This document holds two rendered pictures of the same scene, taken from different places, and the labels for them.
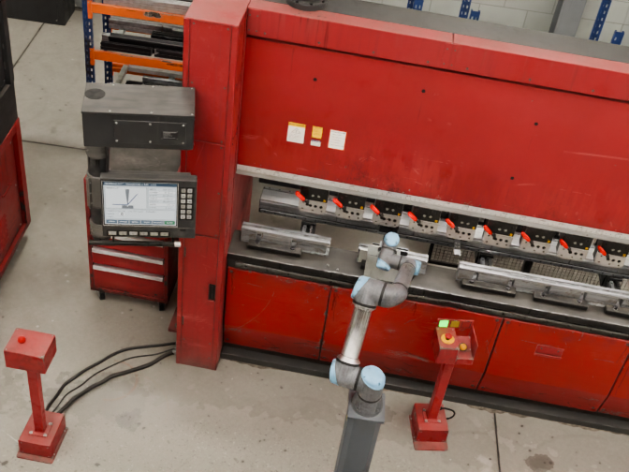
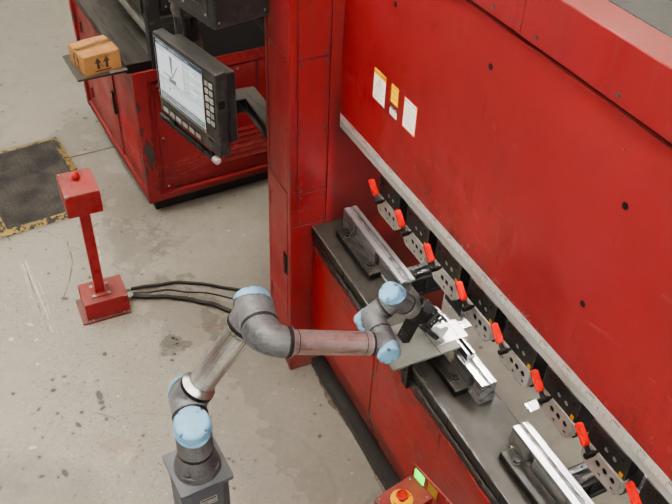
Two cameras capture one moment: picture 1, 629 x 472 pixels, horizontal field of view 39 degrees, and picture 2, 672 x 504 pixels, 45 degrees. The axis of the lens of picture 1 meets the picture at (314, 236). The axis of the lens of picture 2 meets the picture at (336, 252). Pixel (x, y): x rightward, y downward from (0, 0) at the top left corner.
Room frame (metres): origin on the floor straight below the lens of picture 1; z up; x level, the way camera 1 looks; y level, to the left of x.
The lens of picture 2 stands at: (2.45, -1.93, 3.03)
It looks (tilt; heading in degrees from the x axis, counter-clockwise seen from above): 40 degrees down; 60
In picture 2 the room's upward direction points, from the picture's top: 3 degrees clockwise
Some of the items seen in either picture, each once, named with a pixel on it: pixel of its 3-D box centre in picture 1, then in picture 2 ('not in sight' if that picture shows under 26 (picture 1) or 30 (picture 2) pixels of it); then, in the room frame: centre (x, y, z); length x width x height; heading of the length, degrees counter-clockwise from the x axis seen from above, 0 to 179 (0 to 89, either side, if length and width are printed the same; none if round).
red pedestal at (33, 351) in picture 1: (36, 393); (90, 246); (2.91, 1.30, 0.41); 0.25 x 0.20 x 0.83; 177
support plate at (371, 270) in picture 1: (382, 264); (413, 341); (3.66, -0.38, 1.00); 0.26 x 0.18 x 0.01; 177
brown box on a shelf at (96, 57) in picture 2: not in sight; (93, 53); (3.22, 2.04, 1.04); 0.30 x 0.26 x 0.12; 91
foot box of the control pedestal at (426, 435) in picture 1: (430, 426); not in sight; (3.37, -0.83, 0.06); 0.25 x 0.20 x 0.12; 8
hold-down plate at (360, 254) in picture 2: (274, 248); (357, 253); (3.77, 0.21, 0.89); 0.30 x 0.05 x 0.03; 87
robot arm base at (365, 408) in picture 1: (368, 398); (196, 456); (2.86, -0.37, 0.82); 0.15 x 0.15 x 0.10
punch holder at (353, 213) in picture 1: (351, 202); (425, 233); (3.81, -0.17, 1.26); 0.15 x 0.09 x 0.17; 87
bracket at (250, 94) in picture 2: not in sight; (244, 118); (3.59, 0.92, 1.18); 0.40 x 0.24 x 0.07; 87
